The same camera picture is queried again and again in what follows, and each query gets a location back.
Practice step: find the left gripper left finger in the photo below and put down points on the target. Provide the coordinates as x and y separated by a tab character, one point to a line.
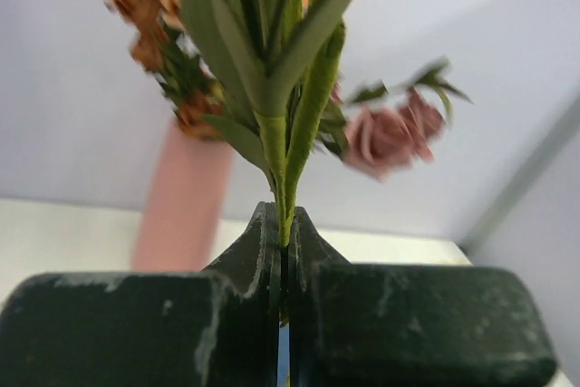
215	327

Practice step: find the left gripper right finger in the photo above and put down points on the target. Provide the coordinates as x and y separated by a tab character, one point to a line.
408	325

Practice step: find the cream white flower stem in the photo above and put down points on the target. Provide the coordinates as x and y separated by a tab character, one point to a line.
277	64

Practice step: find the artificial flower bunch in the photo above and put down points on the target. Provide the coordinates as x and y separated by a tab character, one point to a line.
164	51

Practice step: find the mauve flower stem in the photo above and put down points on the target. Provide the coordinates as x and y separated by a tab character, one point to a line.
379	130

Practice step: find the pink tapered vase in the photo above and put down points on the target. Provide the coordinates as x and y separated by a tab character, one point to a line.
180	220

